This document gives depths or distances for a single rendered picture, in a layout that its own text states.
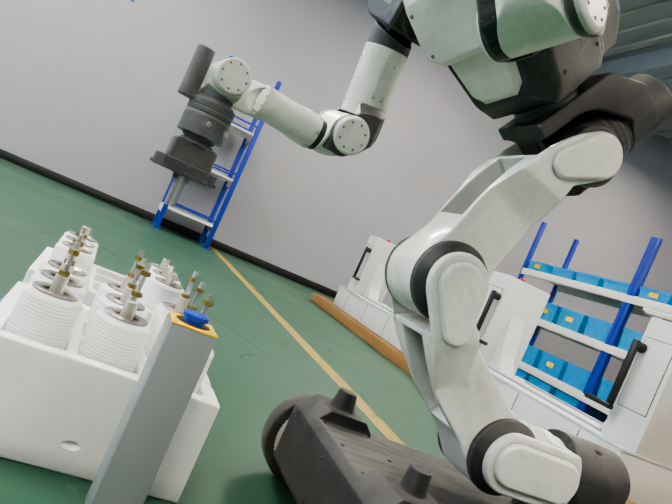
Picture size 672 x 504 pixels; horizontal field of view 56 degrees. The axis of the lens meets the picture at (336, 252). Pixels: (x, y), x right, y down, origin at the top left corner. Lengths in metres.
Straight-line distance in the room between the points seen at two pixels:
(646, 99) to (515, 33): 0.54
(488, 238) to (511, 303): 2.70
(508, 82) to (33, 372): 0.89
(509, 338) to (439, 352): 2.73
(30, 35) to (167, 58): 1.38
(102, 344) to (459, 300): 0.58
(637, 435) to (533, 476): 1.63
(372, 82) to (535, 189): 0.39
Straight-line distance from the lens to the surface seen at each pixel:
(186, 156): 1.20
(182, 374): 0.95
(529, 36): 0.80
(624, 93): 1.26
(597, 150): 1.19
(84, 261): 1.64
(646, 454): 2.87
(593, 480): 1.37
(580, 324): 7.19
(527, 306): 3.87
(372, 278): 5.66
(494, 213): 1.12
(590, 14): 0.78
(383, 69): 1.30
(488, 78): 1.15
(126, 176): 7.44
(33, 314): 1.09
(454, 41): 1.15
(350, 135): 1.26
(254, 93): 1.29
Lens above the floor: 0.49
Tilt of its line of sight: level
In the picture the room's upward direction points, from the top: 24 degrees clockwise
